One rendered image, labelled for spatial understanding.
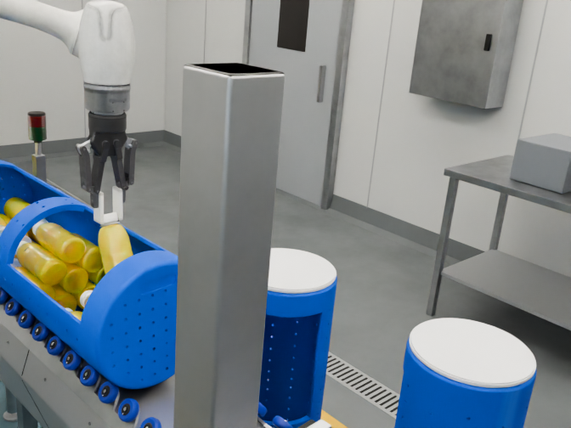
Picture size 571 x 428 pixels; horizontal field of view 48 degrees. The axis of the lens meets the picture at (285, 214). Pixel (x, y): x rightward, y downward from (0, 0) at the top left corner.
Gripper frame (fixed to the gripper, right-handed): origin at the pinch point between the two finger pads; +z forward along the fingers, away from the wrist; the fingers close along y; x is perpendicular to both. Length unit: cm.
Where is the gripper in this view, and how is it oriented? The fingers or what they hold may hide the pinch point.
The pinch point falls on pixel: (108, 205)
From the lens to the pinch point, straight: 141.1
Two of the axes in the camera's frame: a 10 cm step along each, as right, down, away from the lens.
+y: 7.0, -1.8, 6.9
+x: -7.1, -2.9, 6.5
